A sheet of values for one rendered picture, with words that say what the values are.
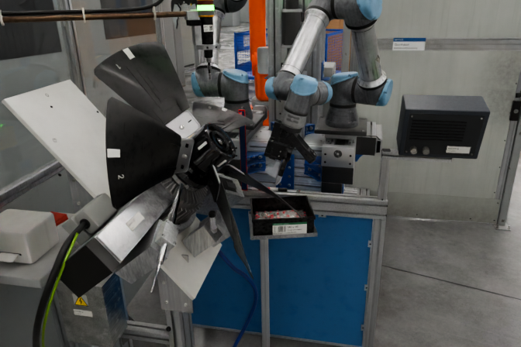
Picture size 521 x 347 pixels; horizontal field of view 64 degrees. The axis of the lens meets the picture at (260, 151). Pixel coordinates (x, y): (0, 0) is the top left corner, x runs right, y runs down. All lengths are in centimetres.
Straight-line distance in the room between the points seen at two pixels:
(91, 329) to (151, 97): 70
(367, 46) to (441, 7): 137
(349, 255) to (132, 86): 109
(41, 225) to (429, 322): 188
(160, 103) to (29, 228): 54
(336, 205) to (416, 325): 99
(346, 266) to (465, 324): 90
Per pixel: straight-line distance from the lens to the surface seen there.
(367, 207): 163
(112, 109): 89
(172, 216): 101
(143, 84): 116
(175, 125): 115
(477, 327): 252
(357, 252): 175
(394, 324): 239
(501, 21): 304
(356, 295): 188
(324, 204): 163
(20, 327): 179
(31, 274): 138
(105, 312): 133
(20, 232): 138
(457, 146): 155
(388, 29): 291
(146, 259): 98
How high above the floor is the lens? 158
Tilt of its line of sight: 20 degrees down
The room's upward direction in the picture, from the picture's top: 1 degrees counter-clockwise
